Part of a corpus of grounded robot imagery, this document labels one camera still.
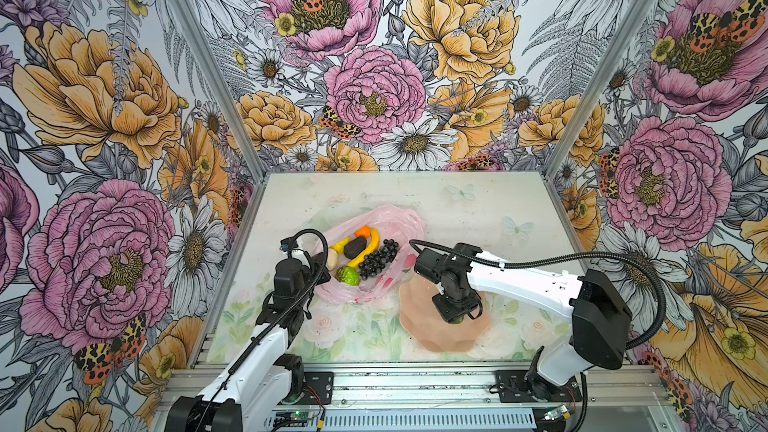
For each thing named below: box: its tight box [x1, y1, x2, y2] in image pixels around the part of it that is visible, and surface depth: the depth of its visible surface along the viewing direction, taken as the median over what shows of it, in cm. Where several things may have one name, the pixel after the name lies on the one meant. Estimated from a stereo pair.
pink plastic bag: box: [314, 204, 427, 304], surface depth 91 cm
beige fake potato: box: [327, 247, 338, 270], surface depth 95 cm
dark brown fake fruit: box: [344, 236, 367, 259], surface depth 98 cm
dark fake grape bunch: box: [358, 238, 399, 280], surface depth 95 cm
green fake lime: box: [335, 265, 361, 286], surface depth 89 cm
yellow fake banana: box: [347, 228, 381, 268], surface depth 98 cm
